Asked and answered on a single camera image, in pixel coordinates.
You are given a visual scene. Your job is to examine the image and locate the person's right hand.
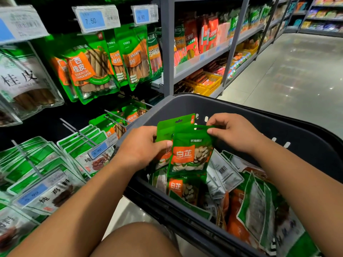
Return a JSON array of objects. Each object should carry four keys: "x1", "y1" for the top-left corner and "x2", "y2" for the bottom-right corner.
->
[{"x1": 206, "y1": 112, "x2": 267, "y2": 157}]

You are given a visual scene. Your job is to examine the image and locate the person's left hand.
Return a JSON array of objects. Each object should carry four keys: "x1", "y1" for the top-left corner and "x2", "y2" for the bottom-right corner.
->
[{"x1": 114, "y1": 126, "x2": 174, "y2": 173}]

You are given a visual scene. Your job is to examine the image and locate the black shopping basket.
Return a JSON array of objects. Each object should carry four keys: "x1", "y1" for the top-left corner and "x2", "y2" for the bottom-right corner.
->
[{"x1": 114, "y1": 94, "x2": 343, "y2": 257}]

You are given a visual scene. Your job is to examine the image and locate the row of green white packets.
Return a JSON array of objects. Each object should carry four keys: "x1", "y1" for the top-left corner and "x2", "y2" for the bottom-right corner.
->
[{"x1": 56, "y1": 124, "x2": 119, "y2": 178}]

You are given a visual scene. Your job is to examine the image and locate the pile of packets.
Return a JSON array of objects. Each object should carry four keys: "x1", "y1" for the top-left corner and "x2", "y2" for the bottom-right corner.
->
[{"x1": 150, "y1": 150, "x2": 322, "y2": 257}]

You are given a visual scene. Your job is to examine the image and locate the green orange Guangxi cinnamon bags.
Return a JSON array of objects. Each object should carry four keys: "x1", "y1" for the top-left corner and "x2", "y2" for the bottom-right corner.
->
[
  {"x1": 104, "y1": 24, "x2": 164, "y2": 91},
  {"x1": 33, "y1": 32, "x2": 121, "y2": 105}
]

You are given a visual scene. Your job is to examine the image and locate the row of clear green-top packets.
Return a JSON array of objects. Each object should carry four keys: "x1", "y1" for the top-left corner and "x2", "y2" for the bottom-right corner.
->
[{"x1": 0, "y1": 135, "x2": 88, "y2": 257}]

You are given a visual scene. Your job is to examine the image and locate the clear cinnamon packets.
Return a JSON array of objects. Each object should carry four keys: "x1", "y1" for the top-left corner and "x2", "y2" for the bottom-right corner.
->
[{"x1": 0, "y1": 46, "x2": 65, "y2": 126}]

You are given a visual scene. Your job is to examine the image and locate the clear brown-spice packets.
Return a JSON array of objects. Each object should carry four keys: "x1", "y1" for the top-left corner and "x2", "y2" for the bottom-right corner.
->
[{"x1": 0, "y1": 96, "x2": 23, "y2": 128}]

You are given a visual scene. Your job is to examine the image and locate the person's left forearm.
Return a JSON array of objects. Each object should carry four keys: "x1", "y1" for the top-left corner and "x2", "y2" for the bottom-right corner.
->
[{"x1": 8, "y1": 158, "x2": 135, "y2": 257}]

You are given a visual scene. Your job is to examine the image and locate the person's right forearm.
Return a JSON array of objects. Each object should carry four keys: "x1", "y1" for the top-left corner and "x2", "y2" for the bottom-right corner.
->
[{"x1": 249, "y1": 133, "x2": 343, "y2": 257}]

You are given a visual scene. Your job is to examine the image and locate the row of red orange packets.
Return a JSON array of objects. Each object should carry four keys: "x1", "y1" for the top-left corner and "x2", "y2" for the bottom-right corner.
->
[{"x1": 174, "y1": 16, "x2": 232, "y2": 66}]

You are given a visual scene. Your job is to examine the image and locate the blue white price tag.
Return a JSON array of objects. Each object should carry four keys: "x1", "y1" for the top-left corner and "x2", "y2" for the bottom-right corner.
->
[
  {"x1": 11, "y1": 168, "x2": 66, "y2": 210},
  {"x1": 131, "y1": 4, "x2": 160, "y2": 26},
  {"x1": 0, "y1": 5, "x2": 50, "y2": 45},
  {"x1": 87, "y1": 135, "x2": 119, "y2": 160},
  {"x1": 72, "y1": 4, "x2": 122, "y2": 34}
]

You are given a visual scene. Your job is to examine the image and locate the yellow display trays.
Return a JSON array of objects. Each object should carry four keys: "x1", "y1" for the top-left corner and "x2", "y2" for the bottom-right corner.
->
[{"x1": 185, "y1": 69, "x2": 224, "y2": 98}]

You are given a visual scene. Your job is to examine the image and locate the gray metal shelving unit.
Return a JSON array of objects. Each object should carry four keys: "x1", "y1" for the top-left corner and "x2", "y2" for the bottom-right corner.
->
[
  {"x1": 284, "y1": 0, "x2": 343, "y2": 38},
  {"x1": 161, "y1": 0, "x2": 301, "y2": 100}
]

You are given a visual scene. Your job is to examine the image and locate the rows of colourful packaged goods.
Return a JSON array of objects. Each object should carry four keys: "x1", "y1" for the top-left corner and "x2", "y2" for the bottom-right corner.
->
[{"x1": 292, "y1": 0, "x2": 343, "y2": 32}]

